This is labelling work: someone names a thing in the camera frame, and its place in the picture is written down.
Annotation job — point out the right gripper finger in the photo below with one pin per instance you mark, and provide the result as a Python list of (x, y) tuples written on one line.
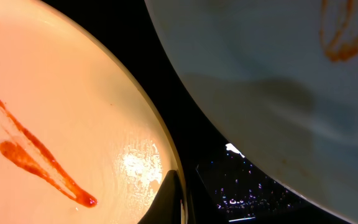
[(166, 206)]

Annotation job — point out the yellow plate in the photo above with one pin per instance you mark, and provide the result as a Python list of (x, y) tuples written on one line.
[(80, 141)]

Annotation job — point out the light blue plate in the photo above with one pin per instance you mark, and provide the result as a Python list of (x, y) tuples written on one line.
[(279, 80)]

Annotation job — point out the black round serving tray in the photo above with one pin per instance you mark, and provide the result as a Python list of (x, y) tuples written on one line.
[(222, 186)]

